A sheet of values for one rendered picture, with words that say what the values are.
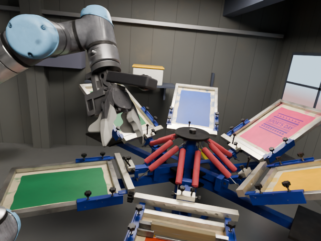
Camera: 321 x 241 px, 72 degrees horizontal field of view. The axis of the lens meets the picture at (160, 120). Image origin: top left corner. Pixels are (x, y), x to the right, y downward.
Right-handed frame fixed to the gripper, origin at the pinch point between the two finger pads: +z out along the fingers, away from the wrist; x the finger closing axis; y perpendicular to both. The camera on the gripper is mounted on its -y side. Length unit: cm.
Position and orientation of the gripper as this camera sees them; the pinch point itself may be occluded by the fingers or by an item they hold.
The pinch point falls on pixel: (128, 145)
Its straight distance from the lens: 51.1
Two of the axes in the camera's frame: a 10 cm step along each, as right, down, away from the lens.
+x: -4.2, -0.6, -9.1
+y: -8.8, 2.7, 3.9
